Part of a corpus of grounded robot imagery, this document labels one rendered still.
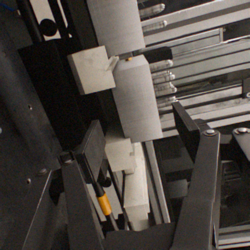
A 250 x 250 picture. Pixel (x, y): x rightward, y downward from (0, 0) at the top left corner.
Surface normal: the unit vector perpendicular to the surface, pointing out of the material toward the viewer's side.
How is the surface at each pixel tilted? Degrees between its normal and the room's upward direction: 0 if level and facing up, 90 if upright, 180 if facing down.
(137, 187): 90
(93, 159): 0
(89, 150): 0
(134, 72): 90
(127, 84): 90
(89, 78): 90
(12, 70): 0
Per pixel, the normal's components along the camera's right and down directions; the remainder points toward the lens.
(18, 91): 0.97, -0.21
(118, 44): -0.03, 0.43
